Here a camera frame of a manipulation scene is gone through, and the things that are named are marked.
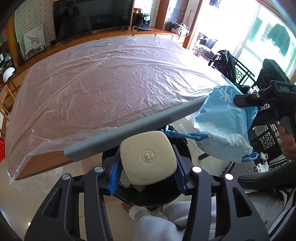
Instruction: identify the grey table edge guard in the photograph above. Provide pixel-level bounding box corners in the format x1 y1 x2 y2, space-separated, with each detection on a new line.
64 96 207 162

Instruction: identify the black lined trash bin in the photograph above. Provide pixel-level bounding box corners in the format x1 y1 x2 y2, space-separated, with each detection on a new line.
101 124 193 209

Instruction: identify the dark wooden chair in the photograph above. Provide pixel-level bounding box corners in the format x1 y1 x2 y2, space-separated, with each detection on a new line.
208 50 256 87

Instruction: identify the clear plastic table cover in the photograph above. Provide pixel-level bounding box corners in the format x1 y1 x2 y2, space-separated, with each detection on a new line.
5 36 228 182

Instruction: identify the white helmet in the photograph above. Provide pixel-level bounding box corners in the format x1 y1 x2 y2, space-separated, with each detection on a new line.
3 67 16 83

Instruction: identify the grey sweatpants leg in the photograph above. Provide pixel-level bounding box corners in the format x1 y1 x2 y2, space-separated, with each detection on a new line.
128 196 218 241

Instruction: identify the right hand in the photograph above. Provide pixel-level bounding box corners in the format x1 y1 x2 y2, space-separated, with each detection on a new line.
277 125 296 159

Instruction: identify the horse painting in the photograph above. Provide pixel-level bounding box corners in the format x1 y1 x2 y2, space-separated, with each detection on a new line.
23 24 46 59

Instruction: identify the blue drawstring plastic bag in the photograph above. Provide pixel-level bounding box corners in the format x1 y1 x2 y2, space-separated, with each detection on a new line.
161 85 259 163

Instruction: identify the black flat television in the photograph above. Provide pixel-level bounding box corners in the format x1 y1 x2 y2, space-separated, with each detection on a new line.
53 0 134 42

